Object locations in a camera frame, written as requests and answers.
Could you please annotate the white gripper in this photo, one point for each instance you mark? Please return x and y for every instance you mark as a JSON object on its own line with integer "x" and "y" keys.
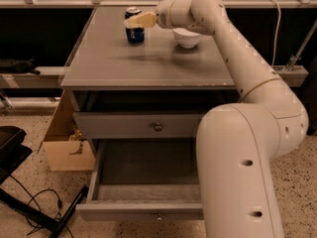
{"x": 163, "y": 16}

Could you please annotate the blue pepsi can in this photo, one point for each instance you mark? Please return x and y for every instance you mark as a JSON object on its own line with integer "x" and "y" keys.
{"x": 137, "y": 35}

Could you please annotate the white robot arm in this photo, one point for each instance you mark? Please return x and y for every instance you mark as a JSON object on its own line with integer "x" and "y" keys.
{"x": 236, "y": 141}

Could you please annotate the grey drawer cabinet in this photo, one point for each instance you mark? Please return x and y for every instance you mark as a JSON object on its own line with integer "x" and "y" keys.
{"x": 159, "y": 76}

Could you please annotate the grey top drawer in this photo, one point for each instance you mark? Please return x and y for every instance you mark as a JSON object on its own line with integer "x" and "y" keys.
{"x": 95, "y": 125}

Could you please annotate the open grey middle drawer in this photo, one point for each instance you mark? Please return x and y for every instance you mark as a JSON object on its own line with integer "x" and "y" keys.
{"x": 143, "y": 179}

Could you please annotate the white ceramic bowl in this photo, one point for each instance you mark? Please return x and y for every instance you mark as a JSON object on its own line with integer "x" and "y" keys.
{"x": 186, "y": 38}

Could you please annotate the black bag on shelf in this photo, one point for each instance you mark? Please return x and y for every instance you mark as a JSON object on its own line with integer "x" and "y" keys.
{"x": 18, "y": 66}

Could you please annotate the cardboard box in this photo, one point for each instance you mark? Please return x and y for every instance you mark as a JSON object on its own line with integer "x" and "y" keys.
{"x": 64, "y": 144}

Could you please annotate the black chair base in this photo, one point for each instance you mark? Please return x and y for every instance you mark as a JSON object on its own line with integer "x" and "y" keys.
{"x": 12, "y": 154}

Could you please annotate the grey metal shelf rail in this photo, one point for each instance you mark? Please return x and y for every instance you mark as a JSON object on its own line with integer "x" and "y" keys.
{"x": 49, "y": 77}

